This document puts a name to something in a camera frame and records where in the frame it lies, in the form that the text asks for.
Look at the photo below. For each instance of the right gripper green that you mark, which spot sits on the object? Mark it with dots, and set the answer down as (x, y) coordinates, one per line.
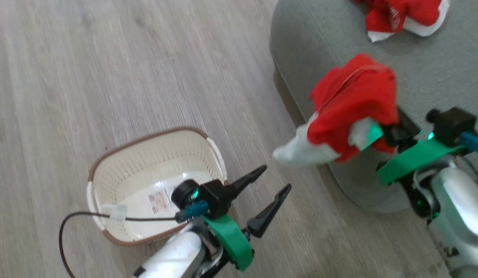
(414, 160)

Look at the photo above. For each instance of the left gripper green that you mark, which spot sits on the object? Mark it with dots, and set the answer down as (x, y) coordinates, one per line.
(231, 239)

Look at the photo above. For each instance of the red and white garment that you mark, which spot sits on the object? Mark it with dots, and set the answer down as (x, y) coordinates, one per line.
(350, 104)

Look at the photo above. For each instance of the red Bulls basketball jersey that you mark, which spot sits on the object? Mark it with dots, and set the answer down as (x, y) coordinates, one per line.
(401, 13)

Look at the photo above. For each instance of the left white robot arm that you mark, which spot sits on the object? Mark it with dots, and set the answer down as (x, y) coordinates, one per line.
(173, 256)

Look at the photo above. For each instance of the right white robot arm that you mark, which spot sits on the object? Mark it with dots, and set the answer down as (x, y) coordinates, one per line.
(460, 216)

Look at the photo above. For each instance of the grey fabric sofa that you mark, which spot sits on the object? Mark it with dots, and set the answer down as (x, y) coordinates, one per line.
(416, 69)

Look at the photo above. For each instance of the paper label sticker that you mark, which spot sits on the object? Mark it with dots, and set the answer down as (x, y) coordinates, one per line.
(157, 202)

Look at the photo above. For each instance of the beige perforated laundry basket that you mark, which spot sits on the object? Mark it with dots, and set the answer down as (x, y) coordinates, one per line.
(146, 170)

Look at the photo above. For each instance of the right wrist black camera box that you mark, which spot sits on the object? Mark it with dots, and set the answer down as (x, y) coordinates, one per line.
(453, 123)

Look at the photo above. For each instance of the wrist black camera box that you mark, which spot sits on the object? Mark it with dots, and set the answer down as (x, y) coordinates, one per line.
(453, 123)
(202, 195)

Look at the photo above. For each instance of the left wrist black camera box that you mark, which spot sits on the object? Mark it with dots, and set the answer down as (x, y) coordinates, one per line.
(202, 195)

